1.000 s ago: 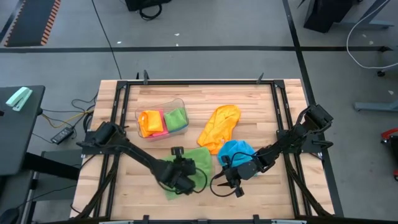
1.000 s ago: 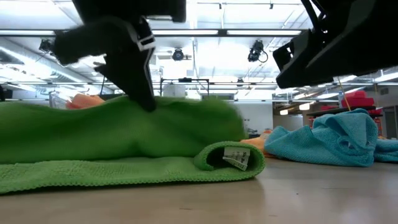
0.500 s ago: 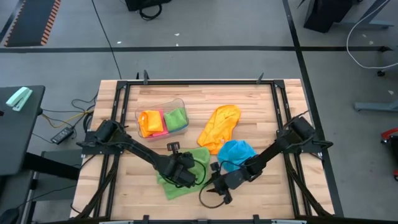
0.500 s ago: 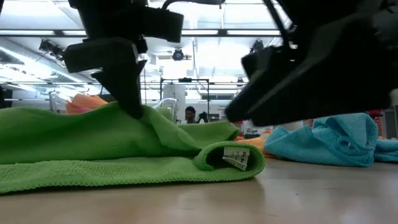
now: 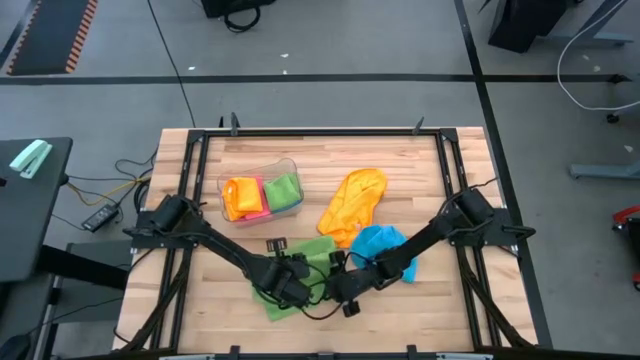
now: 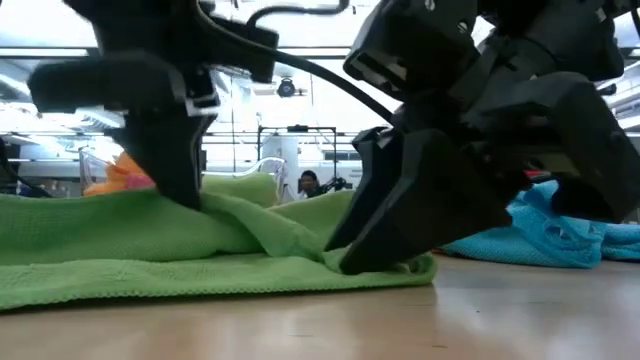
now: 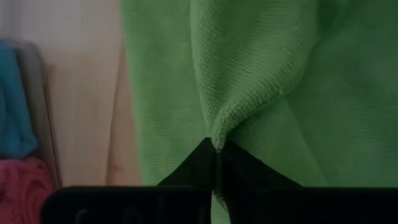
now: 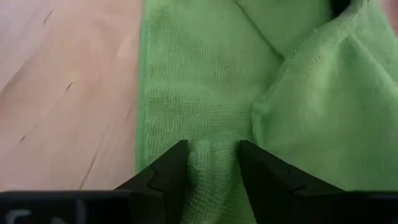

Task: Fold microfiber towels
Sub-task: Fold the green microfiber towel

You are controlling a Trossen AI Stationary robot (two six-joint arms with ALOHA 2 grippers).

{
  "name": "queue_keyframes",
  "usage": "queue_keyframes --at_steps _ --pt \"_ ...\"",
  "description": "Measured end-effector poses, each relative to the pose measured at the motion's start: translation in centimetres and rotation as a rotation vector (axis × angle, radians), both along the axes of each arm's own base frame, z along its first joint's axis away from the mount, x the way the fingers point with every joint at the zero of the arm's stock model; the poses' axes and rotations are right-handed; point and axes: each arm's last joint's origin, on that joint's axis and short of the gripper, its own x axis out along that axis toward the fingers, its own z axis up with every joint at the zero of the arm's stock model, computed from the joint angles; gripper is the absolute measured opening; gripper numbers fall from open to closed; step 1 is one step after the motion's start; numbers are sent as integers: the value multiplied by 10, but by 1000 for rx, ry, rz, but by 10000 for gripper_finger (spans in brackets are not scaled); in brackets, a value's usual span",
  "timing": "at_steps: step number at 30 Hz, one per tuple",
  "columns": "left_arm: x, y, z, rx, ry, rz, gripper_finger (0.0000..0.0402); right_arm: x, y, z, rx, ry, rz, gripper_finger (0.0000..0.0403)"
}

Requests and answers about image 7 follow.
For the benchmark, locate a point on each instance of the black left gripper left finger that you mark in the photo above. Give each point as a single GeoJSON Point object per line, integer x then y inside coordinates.
{"type": "Point", "coordinates": [140, 205]}

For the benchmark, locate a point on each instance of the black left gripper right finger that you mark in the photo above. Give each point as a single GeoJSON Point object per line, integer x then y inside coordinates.
{"type": "Point", "coordinates": [295, 205]}

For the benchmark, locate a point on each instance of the pink microfiber towel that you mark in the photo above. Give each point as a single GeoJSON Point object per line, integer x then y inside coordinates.
{"type": "Point", "coordinates": [21, 189]}

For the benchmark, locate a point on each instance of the green microfiber towel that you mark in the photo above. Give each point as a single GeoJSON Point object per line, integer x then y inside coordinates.
{"type": "Point", "coordinates": [248, 62]}

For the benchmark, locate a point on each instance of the blue microfiber towel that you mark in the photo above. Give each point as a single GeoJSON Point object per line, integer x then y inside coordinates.
{"type": "Point", "coordinates": [14, 109]}

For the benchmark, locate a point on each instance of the clear plastic bin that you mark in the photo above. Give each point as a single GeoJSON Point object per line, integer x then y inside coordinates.
{"type": "Point", "coordinates": [40, 109]}

